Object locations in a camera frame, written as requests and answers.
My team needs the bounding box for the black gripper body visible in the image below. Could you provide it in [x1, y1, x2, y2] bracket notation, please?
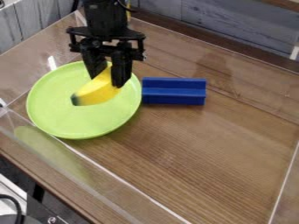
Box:
[67, 26, 146, 61]

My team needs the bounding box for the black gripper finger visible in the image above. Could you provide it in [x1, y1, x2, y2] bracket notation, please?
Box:
[111, 51, 132, 88]
[80, 47, 108, 79]

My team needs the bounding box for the yellow toy banana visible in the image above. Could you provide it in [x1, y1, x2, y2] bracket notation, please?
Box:
[71, 64, 120, 106]

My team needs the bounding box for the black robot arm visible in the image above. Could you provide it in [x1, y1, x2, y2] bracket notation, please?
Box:
[67, 0, 146, 88]

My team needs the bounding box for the green plate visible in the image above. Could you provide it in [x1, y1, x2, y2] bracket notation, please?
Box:
[25, 61, 142, 139]

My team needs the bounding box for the blue rectangular block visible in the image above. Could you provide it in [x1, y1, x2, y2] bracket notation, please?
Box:
[142, 77, 207, 105]

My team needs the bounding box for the clear acrylic front barrier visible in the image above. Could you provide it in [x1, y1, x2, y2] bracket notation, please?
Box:
[0, 105, 192, 224]

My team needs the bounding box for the black cable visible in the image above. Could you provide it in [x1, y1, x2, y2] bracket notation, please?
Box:
[0, 193, 24, 224]

